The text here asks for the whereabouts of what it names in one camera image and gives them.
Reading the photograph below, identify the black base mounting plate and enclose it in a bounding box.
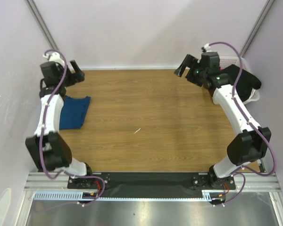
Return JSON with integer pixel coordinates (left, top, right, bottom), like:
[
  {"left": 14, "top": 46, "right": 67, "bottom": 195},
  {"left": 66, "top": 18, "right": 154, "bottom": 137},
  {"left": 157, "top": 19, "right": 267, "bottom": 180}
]
[{"left": 67, "top": 171, "right": 236, "bottom": 200}]

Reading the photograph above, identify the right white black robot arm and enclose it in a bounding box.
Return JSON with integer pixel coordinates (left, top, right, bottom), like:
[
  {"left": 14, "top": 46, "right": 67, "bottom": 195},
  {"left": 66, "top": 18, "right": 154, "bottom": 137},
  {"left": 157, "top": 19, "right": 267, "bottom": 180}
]
[{"left": 174, "top": 52, "right": 271, "bottom": 189}]

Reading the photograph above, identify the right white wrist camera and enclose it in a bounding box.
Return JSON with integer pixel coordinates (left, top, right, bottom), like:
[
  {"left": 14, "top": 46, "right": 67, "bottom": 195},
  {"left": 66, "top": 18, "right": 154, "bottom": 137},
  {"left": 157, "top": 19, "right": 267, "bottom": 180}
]
[{"left": 201, "top": 43, "right": 211, "bottom": 53}]

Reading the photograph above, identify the grey slotted cable duct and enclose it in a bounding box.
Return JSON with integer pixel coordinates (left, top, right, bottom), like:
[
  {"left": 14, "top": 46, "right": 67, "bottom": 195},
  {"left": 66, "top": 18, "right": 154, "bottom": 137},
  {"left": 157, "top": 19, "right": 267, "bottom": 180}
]
[{"left": 34, "top": 190, "right": 225, "bottom": 202}]

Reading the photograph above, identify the blue printed t shirt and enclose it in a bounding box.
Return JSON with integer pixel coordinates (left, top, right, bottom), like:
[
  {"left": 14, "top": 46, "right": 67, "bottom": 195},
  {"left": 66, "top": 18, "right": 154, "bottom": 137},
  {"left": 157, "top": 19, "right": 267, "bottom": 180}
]
[{"left": 59, "top": 96, "right": 91, "bottom": 130}]

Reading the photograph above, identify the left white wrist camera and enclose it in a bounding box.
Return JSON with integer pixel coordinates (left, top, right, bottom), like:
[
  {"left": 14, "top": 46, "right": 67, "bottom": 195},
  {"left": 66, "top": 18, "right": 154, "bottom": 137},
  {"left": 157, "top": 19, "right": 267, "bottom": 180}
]
[{"left": 43, "top": 52, "right": 65, "bottom": 67}]

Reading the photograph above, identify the right aluminium frame post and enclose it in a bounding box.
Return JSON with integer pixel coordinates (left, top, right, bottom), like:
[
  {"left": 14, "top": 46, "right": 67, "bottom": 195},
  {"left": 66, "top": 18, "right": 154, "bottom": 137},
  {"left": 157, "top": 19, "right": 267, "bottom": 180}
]
[{"left": 240, "top": 0, "right": 277, "bottom": 57}]

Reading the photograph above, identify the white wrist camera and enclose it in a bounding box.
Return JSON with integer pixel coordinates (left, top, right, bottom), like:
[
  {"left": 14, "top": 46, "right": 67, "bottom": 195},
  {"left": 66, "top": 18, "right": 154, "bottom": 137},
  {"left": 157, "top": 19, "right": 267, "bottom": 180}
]
[
  {"left": 43, "top": 52, "right": 65, "bottom": 67},
  {"left": 201, "top": 43, "right": 211, "bottom": 53}
]

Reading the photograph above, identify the black t shirt in basket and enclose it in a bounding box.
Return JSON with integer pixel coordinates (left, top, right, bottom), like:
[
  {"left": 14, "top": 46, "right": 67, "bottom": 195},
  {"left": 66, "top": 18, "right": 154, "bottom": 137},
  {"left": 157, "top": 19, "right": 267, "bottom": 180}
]
[{"left": 222, "top": 65, "right": 262, "bottom": 104}]

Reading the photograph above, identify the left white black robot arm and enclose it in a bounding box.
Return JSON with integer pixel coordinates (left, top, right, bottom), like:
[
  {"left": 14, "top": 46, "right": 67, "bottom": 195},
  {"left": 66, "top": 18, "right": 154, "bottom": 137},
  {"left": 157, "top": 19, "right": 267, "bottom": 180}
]
[{"left": 25, "top": 60, "right": 94, "bottom": 188}]

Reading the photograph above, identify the aluminium frame post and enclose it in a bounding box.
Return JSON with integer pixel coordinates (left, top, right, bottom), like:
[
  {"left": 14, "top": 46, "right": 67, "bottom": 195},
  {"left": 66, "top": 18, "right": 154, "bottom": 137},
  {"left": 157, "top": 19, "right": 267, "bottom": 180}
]
[
  {"left": 240, "top": 0, "right": 277, "bottom": 57},
  {"left": 24, "top": 0, "right": 58, "bottom": 49}
]

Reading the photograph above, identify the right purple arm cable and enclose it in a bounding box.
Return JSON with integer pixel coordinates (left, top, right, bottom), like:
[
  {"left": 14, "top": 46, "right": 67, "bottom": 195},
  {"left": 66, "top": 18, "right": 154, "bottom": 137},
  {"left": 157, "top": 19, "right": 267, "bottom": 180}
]
[{"left": 207, "top": 41, "right": 278, "bottom": 208}]

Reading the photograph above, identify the left aluminium frame post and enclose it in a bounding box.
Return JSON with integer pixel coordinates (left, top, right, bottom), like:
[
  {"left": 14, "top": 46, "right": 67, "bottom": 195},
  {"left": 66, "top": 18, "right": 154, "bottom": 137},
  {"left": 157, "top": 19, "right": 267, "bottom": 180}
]
[{"left": 24, "top": 0, "right": 58, "bottom": 49}]

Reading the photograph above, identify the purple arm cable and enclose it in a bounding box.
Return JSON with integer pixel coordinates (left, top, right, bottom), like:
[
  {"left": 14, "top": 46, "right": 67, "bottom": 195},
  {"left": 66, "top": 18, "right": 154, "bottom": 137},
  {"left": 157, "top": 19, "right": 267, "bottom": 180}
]
[
  {"left": 35, "top": 49, "right": 106, "bottom": 211},
  {"left": 207, "top": 41, "right": 278, "bottom": 208}
]

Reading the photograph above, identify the white plastic laundry basket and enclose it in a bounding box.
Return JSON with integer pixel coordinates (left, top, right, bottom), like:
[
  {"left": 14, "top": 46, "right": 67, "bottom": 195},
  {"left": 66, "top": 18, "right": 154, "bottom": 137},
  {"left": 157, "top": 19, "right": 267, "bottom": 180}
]
[{"left": 212, "top": 55, "right": 260, "bottom": 105}]

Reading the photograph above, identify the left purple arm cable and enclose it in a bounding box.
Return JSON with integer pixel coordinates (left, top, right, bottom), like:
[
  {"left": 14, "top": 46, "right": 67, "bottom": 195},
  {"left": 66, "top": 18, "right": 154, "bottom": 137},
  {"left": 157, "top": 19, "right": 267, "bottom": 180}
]
[{"left": 35, "top": 49, "right": 106, "bottom": 211}]

